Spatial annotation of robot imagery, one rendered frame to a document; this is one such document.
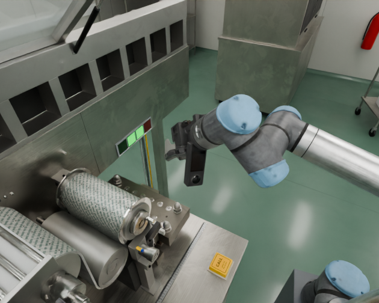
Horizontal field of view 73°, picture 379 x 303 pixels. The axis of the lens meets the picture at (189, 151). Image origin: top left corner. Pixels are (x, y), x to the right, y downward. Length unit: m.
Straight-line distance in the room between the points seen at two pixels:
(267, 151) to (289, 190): 2.17
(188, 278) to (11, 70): 0.88
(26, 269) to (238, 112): 0.48
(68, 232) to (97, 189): 0.15
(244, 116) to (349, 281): 0.64
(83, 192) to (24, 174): 0.18
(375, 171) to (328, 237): 1.88
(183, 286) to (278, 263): 1.25
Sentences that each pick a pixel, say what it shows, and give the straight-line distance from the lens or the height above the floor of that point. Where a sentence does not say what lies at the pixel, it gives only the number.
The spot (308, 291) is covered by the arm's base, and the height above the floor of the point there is 0.95.
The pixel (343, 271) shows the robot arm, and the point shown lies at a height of 1.13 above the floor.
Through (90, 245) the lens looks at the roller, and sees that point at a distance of 0.81.
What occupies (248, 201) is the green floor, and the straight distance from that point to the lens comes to 2.47.
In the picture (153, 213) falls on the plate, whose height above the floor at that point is 1.03.
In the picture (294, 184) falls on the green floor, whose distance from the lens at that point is 2.74.
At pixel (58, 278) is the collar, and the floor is 1.36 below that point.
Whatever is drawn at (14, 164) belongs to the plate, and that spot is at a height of 1.41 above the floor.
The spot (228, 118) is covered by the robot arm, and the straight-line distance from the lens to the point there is 0.47.
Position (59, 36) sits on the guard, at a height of 1.68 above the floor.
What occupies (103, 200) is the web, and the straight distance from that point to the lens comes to 0.80.
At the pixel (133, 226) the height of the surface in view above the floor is 1.27.
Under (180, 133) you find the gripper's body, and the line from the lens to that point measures 0.64.
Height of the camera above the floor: 1.91
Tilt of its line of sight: 41 degrees down
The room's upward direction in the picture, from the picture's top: straight up
